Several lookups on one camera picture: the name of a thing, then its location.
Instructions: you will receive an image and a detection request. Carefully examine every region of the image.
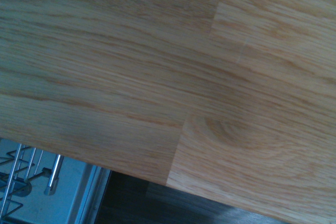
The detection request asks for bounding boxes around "wire dishwasher rack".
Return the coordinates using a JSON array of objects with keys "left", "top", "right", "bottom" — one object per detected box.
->
[{"left": 0, "top": 142, "right": 65, "bottom": 224}]

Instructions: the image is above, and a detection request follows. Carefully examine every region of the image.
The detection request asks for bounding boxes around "steel dishwasher door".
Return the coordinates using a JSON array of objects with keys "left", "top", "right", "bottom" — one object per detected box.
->
[{"left": 0, "top": 137, "right": 114, "bottom": 224}]

